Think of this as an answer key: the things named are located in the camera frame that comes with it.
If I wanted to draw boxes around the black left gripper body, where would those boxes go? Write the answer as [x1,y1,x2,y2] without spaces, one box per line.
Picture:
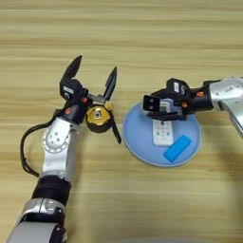
[56,93,107,124]

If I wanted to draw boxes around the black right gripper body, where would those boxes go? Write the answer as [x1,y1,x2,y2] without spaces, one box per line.
[179,81,215,117]

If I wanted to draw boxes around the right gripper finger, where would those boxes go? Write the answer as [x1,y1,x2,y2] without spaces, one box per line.
[146,110,188,122]
[150,87,169,101]

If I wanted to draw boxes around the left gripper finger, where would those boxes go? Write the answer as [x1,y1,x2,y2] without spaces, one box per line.
[103,65,119,103]
[61,55,84,83]

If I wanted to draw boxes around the small silver black cube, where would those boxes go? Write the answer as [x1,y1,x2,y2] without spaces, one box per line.
[140,94,161,115]

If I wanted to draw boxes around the yellow black tape measure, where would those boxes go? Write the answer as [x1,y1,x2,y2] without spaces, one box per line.
[85,101,122,145]

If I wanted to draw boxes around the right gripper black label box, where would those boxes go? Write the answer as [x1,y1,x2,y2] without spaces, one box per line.
[166,78,192,103]

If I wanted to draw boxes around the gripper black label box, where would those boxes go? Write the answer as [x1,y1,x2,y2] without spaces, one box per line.
[59,78,85,103]
[166,78,192,103]

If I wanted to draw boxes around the white remote control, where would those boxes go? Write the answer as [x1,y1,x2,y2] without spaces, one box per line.
[152,98,175,148]

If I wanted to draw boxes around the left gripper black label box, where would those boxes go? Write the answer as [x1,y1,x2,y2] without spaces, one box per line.
[59,78,85,103]

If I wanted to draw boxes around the blue rectangular block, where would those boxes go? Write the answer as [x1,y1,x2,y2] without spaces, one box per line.
[162,135,192,164]

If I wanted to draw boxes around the light blue round plate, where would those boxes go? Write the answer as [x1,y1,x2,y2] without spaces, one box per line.
[122,98,202,168]

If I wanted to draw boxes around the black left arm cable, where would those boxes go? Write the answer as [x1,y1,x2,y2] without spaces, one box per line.
[19,108,69,178]

